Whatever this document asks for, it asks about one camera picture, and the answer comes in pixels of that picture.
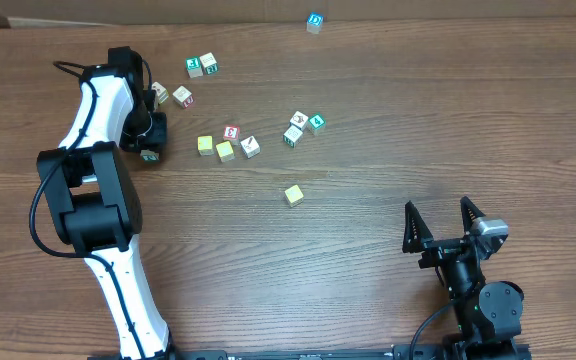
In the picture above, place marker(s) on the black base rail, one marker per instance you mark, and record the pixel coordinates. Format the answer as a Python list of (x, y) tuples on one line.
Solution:
[(398, 352)]

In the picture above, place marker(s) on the yellow wooden block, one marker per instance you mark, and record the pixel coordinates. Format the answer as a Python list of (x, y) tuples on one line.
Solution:
[(294, 195)]

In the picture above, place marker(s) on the yellow block left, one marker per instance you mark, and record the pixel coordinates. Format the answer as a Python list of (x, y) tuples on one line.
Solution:
[(205, 145)]

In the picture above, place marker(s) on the white red picture block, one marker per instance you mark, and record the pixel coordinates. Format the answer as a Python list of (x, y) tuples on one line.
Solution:
[(183, 97)]

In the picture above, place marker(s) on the green number four block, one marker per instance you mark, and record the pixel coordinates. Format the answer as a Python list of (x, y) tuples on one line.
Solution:
[(316, 124)]

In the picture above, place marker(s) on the red number three block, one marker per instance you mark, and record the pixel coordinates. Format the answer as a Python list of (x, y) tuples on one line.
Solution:
[(232, 134)]

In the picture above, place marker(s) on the white green wooden block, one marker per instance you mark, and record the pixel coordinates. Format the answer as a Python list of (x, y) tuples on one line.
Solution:
[(149, 156)]

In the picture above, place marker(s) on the white green grid block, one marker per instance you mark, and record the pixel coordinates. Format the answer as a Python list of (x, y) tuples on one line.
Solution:
[(292, 136)]

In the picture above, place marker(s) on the tan picture block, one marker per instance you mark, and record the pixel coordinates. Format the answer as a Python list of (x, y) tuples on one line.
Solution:
[(160, 92)]

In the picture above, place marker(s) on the yellow block right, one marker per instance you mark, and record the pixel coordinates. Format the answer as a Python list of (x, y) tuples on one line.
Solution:
[(225, 151)]

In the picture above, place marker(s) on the white pencil picture block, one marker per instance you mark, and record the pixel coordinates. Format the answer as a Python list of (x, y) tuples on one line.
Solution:
[(250, 146)]

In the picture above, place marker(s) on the white animal picture block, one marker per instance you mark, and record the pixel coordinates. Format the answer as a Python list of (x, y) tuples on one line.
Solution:
[(299, 120)]

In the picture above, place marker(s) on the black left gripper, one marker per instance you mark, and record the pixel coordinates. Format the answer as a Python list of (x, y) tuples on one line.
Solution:
[(155, 141)]

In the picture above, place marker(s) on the green R wooden block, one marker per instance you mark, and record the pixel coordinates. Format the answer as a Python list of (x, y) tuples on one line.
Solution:
[(209, 63)]

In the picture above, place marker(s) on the green J wooden block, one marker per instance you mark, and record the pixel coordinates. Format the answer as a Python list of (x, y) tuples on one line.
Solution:
[(194, 67)]

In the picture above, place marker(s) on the blue letter block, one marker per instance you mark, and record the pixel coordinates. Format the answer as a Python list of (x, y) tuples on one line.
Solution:
[(314, 23)]

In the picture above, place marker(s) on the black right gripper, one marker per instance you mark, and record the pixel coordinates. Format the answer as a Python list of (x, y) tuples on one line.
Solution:
[(418, 237)]

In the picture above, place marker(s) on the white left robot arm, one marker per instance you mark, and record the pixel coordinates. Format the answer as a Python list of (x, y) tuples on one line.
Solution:
[(92, 200)]

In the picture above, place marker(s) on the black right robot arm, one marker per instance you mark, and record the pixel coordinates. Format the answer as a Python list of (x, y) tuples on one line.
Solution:
[(488, 314)]

